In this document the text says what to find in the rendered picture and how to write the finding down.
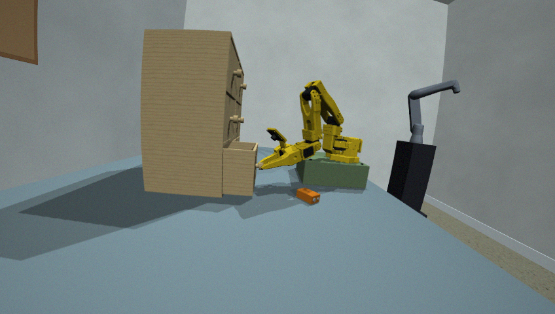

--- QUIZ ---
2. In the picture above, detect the tan wooden chest of drawers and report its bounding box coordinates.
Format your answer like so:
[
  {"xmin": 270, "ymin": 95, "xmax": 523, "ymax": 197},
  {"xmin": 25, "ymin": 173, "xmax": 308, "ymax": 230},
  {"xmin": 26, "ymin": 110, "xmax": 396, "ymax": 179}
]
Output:
[{"xmin": 141, "ymin": 29, "xmax": 244, "ymax": 198}]

